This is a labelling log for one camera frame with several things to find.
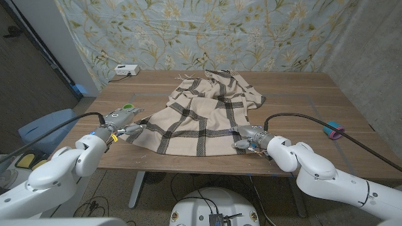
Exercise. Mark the black wall hook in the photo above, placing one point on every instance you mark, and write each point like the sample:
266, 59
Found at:
12, 31

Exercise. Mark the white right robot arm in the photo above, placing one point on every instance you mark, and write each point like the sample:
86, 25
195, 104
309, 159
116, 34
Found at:
320, 175

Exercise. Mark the yellow black foot pedal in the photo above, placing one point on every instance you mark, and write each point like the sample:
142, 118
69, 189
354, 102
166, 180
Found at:
25, 160
39, 164

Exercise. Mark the green orange tape roll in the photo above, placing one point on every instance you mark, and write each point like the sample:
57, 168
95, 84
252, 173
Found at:
127, 106

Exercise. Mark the grey metal table leg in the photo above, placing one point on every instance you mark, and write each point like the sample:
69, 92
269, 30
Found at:
297, 197
137, 188

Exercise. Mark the teal and pink cup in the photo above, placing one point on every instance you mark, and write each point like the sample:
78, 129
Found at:
334, 129

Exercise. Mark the white power strip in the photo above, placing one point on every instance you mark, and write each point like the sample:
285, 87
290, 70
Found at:
127, 69

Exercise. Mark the floral printed backdrop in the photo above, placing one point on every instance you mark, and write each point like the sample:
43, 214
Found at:
220, 31

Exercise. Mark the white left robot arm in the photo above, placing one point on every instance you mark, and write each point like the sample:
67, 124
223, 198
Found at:
56, 175

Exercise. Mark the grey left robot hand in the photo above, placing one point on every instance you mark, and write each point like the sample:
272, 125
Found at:
117, 120

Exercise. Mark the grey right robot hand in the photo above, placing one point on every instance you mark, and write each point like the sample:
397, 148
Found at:
256, 135

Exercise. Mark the beige plaid scarf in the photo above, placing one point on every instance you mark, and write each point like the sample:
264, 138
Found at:
201, 116

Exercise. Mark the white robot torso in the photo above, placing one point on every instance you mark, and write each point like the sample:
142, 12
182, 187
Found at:
214, 205

